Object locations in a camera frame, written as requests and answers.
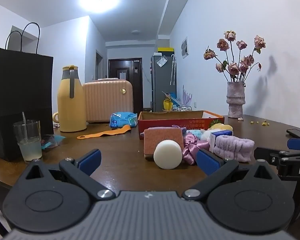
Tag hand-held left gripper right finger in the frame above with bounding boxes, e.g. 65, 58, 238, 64
182, 149, 278, 201

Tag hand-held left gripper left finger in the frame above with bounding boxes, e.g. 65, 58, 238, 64
22, 149, 115, 201

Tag small blue white box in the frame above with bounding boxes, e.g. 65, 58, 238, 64
209, 130, 233, 153

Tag mauve satin scrunchie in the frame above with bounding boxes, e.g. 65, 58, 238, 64
184, 132, 202, 146

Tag lilac fluffy headband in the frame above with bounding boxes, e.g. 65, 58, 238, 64
213, 135, 255, 163

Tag light blue plush toy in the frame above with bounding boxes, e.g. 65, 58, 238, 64
187, 129, 206, 137

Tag white yellow alpaca plush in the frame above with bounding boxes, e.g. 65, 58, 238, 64
209, 123, 233, 132

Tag white round sponge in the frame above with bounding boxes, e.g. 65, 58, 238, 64
153, 140, 183, 169

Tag red printed cardboard box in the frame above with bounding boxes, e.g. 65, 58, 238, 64
138, 110, 225, 140

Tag blue plastic wrapper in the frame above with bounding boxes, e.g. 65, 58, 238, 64
41, 134, 66, 150

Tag blue tissue packet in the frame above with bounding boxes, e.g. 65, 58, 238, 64
109, 112, 138, 128

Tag yellow thermos jug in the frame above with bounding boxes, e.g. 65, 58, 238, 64
57, 65, 87, 132

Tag pink ribbed suitcase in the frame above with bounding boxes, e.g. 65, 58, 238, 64
82, 78, 134, 123

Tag pink ceramic vase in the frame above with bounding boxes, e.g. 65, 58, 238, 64
227, 81, 246, 118

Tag plastic cup with straw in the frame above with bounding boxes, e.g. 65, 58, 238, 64
13, 119, 43, 162

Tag purple feather decoration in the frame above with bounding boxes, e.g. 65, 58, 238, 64
181, 85, 193, 107

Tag clear drinking straw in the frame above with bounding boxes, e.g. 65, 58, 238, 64
22, 112, 28, 140

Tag dark wooden door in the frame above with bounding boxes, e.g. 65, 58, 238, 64
108, 58, 143, 110

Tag grey refrigerator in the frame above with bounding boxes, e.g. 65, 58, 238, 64
151, 53, 177, 112

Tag bunch of dried roses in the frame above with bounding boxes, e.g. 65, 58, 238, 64
203, 30, 267, 83

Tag black paper bag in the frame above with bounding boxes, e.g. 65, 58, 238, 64
0, 22, 54, 162

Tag folded clear umbrella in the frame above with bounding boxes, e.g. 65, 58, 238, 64
170, 54, 177, 85

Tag orange flat strap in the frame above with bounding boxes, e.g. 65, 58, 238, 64
77, 124, 132, 140

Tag grey interior door frame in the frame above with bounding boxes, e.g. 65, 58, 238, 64
95, 49, 104, 80

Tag wall picture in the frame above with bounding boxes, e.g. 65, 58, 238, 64
181, 37, 190, 59

